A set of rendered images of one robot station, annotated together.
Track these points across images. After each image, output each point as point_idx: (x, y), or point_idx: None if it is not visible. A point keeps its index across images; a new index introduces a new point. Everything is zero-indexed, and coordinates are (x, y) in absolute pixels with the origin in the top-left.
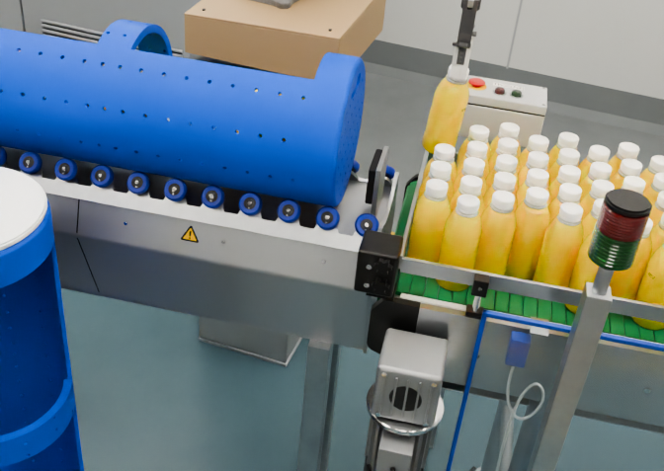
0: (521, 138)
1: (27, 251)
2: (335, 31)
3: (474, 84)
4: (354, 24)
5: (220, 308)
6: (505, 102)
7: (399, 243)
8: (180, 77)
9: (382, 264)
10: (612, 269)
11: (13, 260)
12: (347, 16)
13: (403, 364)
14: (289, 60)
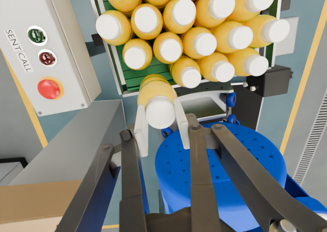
0: (73, 17)
1: (314, 206)
2: (56, 223)
3: (58, 90)
4: (25, 218)
5: None
6: (64, 45)
7: (274, 72)
8: None
9: (291, 75)
10: None
11: (319, 206)
12: (18, 228)
13: (291, 40)
14: None
